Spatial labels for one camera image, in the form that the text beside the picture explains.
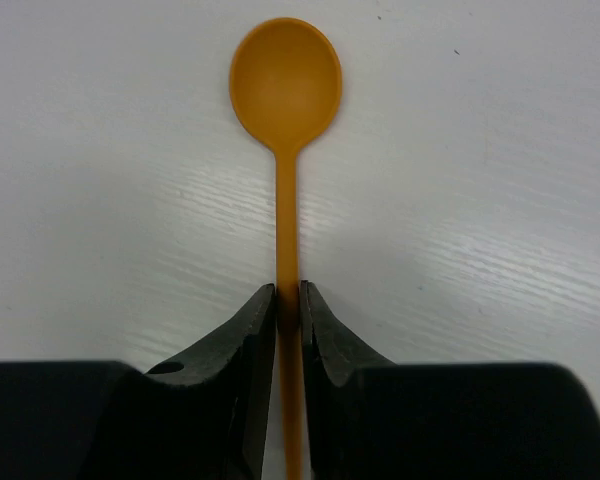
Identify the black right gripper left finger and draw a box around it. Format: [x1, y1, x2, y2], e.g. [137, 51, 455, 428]
[0, 284, 276, 479]

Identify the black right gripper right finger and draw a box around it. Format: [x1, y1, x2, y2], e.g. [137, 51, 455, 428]
[300, 281, 600, 479]

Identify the orange plastic spoon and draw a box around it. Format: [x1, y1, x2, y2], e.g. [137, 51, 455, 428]
[229, 17, 342, 479]

